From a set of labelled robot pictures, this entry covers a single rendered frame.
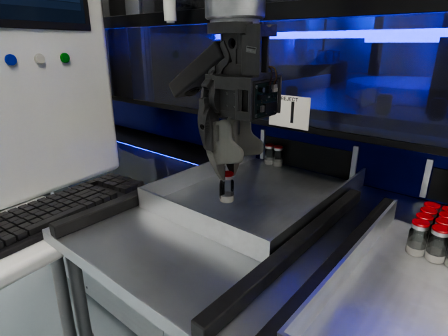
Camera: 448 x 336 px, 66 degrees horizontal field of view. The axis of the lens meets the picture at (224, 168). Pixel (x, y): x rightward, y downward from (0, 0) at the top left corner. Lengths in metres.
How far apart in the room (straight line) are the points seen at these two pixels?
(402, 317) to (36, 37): 0.81
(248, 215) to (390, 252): 0.21
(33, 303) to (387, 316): 1.72
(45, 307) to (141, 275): 1.47
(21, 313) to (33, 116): 1.21
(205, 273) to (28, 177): 0.56
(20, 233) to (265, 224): 0.43
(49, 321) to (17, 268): 1.16
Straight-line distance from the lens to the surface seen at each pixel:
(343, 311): 0.40
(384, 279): 0.46
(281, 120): 0.67
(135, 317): 1.44
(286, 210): 0.58
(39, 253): 0.68
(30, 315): 1.88
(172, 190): 0.64
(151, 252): 0.48
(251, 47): 0.43
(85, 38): 0.94
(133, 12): 0.96
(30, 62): 0.87
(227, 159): 0.47
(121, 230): 0.54
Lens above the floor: 1.14
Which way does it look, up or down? 20 degrees down
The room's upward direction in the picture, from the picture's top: straight up
